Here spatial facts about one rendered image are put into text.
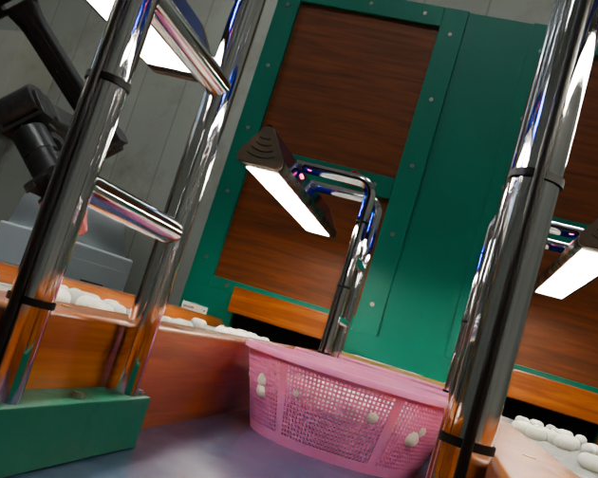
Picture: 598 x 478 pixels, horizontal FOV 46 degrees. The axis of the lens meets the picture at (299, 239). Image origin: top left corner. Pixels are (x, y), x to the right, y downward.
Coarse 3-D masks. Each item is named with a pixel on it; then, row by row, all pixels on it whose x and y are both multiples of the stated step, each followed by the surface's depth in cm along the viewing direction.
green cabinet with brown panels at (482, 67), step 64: (320, 0) 206; (384, 0) 202; (320, 64) 204; (384, 64) 200; (448, 64) 195; (512, 64) 192; (256, 128) 203; (320, 128) 200; (384, 128) 196; (448, 128) 192; (512, 128) 188; (576, 128) 186; (256, 192) 200; (384, 192) 191; (448, 192) 189; (576, 192) 182; (256, 256) 197; (320, 256) 193; (384, 256) 188; (448, 256) 186; (384, 320) 186; (448, 320) 183; (576, 320) 177; (576, 384) 173
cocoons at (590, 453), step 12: (516, 420) 115; (528, 420) 150; (528, 432) 111; (540, 432) 111; (552, 432) 114; (564, 432) 140; (552, 444) 113; (564, 444) 107; (576, 444) 114; (588, 444) 108; (588, 456) 80; (588, 468) 80
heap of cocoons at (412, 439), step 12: (264, 384) 76; (300, 396) 73; (312, 396) 74; (372, 396) 89; (348, 408) 71; (372, 420) 71; (408, 420) 75; (420, 432) 74; (408, 444) 73; (348, 456) 74
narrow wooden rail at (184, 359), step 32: (64, 320) 45; (96, 320) 49; (64, 352) 46; (96, 352) 50; (160, 352) 61; (192, 352) 69; (224, 352) 78; (32, 384) 43; (64, 384) 47; (96, 384) 51; (160, 384) 63; (192, 384) 71; (224, 384) 82; (160, 416) 65; (192, 416) 74
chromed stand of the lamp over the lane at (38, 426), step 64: (128, 0) 39; (256, 0) 55; (128, 64) 39; (192, 64) 48; (192, 128) 54; (64, 192) 38; (192, 192) 53; (64, 256) 38; (0, 320) 37; (128, 320) 52; (0, 384) 37; (128, 384) 51; (0, 448) 36; (64, 448) 43; (128, 448) 52
